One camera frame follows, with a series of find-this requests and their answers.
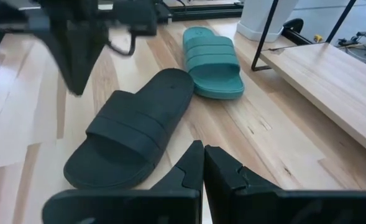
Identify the teal rubber slide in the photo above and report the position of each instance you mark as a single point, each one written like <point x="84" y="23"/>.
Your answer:
<point x="210" y="62"/>

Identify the black aluminium table frame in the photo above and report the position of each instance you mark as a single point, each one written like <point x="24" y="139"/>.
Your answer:
<point x="207" y="12"/>

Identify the wooden shelf with black frame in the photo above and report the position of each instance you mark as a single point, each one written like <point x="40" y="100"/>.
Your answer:
<point x="325" y="81"/>

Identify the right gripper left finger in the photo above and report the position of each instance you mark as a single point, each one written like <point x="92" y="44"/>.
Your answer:
<point x="189" y="174"/>

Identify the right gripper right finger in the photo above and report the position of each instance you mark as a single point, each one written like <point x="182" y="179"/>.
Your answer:
<point x="220" y="180"/>

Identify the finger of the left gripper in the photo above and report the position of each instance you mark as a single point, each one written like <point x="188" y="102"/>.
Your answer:
<point x="64" y="53"/>
<point x="89" y="56"/>

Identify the black rubber slide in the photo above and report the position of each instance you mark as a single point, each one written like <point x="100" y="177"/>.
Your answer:
<point x="126" y="130"/>

